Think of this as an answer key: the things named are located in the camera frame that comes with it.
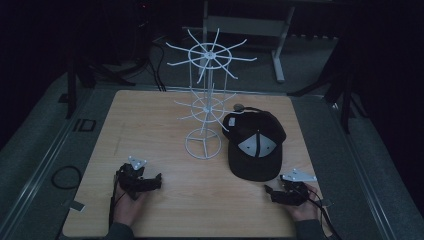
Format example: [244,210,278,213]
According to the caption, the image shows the white wire display rack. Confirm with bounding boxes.
[165,27,258,160]

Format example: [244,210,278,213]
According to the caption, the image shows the black floor cables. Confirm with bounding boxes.
[134,19,168,93]

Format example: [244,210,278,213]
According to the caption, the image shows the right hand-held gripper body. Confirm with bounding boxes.
[279,167,318,206]

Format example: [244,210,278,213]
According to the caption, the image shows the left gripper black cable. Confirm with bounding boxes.
[107,171,122,231]

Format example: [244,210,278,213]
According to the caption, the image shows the black tripod stand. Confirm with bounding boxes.
[64,49,136,120]
[289,36,369,134]

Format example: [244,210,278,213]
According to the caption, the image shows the person's left hand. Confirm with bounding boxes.
[112,182,150,228]

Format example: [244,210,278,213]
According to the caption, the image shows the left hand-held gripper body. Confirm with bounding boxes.
[115,155,150,201]

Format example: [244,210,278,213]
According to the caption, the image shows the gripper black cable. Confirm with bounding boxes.
[308,186,343,240]
[107,171,122,231]

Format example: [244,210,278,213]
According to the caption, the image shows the person's right hand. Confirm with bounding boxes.
[285,183,322,223]

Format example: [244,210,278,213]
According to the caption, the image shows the black looped cable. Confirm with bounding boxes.
[50,165,84,191]

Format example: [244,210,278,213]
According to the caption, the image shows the grey metal table frame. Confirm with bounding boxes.
[199,0,297,84]

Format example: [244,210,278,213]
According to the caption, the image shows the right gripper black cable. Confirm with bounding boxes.
[308,186,343,240]

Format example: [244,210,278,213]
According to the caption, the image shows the black baseball cap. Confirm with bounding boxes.
[221,103,288,183]

